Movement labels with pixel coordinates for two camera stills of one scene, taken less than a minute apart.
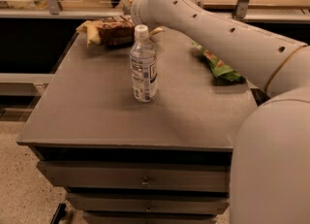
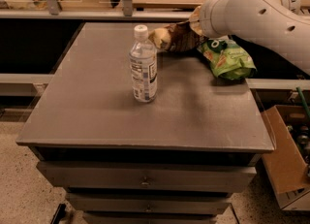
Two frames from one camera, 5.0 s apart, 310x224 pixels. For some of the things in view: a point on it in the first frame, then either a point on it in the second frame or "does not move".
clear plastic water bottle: (143, 67) does not move
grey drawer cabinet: (123, 161) does not move
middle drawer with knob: (150, 203) does not move
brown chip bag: (112, 30) → (178, 37)
